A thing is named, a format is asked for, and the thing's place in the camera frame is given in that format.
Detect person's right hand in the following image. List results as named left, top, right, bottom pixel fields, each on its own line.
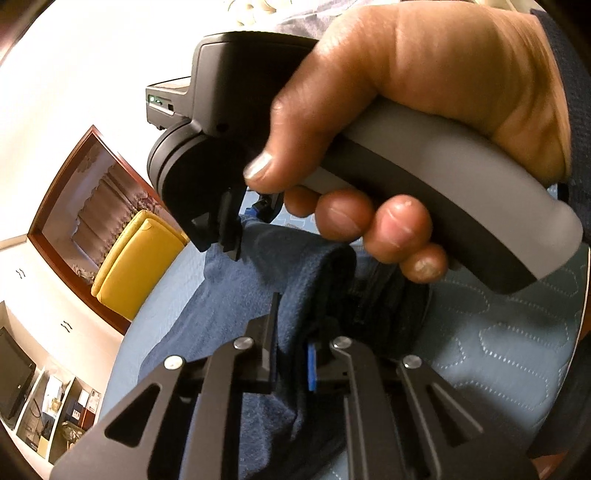
left=243, top=0, right=573, bottom=284

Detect blue quilted bed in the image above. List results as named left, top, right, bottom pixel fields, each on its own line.
left=108, top=217, right=591, bottom=480

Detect wooden headboard frame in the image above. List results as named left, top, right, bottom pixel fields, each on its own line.
left=27, top=124, right=190, bottom=335

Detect grey star-print blanket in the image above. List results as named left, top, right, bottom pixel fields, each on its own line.
left=272, top=0, right=365, bottom=28

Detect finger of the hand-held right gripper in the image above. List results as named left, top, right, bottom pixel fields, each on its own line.
left=249, top=189, right=282, bottom=220
left=187, top=189, right=243, bottom=261

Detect black television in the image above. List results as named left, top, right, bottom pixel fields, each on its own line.
left=0, top=327, right=38, bottom=421

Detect white tufted bed frame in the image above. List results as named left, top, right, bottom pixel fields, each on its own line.
left=226, top=0, right=278, bottom=21

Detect dark cloth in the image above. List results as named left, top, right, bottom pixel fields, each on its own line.
left=529, top=355, right=591, bottom=460

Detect white shelf unit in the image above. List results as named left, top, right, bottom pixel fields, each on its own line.
left=11, top=364, right=105, bottom=462

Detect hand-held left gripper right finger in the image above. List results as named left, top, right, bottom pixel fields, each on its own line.
left=305, top=318, right=541, bottom=480

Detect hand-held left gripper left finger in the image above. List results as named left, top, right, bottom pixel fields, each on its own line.
left=48, top=292, right=282, bottom=480

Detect dark blue denim pants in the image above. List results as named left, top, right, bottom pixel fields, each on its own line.
left=203, top=215, right=435, bottom=480

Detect person's right forearm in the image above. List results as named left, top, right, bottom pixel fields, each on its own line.
left=531, top=7, right=591, bottom=204

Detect patterned curtain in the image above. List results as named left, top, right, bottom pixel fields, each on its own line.
left=44, top=138, right=162, bottom=284

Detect yellow pillow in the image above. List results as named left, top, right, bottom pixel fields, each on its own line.
left=91, top=210, right=190, bottom=311

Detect white cabinet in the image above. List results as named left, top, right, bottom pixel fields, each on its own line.
left=0, top=222, right=127, bottom=407

